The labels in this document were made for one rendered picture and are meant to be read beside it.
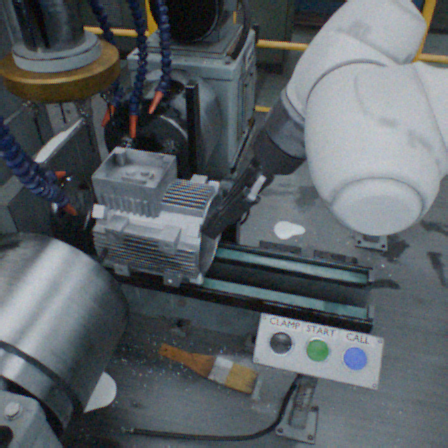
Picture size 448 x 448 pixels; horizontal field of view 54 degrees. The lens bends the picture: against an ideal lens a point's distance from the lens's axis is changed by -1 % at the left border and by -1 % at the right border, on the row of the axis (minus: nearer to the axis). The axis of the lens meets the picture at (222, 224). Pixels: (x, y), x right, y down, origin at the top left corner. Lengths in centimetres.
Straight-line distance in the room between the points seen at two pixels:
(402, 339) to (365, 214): 66
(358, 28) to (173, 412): 69
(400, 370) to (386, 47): 65
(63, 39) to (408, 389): 85
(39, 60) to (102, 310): 36
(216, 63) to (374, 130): 81
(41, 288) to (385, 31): 50
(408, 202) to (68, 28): 52
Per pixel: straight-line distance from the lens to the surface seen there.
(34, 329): 59
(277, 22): 388
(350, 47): 50
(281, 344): 63
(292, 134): 56
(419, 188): 37
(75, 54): 70
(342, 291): 95
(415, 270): 116
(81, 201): 97
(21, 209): 82
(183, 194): 79
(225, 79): 115
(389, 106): 39
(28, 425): 52
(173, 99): 100
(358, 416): 90
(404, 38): 52
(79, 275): 64
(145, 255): 81
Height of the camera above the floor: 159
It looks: 42 degrees down
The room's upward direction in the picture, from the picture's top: straight up
